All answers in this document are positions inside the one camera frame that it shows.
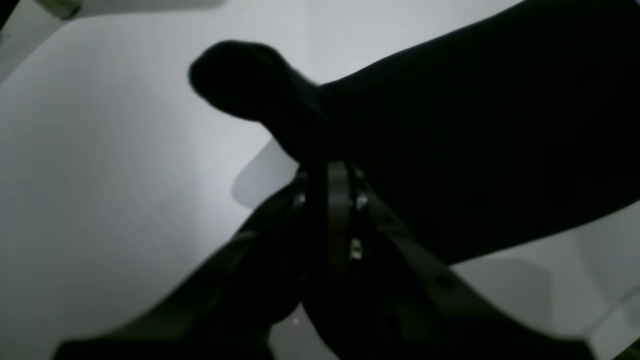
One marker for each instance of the black T-shirt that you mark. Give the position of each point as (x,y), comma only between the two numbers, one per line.
(511,129)

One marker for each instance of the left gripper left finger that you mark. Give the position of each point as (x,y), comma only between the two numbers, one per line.
(225,309)

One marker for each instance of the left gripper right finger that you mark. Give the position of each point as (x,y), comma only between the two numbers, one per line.
(373,292)

